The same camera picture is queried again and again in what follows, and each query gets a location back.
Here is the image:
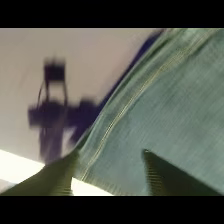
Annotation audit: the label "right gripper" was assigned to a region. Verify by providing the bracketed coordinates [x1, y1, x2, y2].
[27, 97, 101, 165]

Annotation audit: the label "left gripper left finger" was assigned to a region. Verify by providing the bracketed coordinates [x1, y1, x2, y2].
[0, 150, 80, 197]

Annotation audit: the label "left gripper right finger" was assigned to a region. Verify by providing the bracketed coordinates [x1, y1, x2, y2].
[143, 149, 222, 197]

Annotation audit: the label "dark jeans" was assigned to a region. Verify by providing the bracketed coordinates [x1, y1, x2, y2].
[71, 28, 224, 197]

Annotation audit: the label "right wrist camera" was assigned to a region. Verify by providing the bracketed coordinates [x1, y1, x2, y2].
[37, 58, 70, 104]

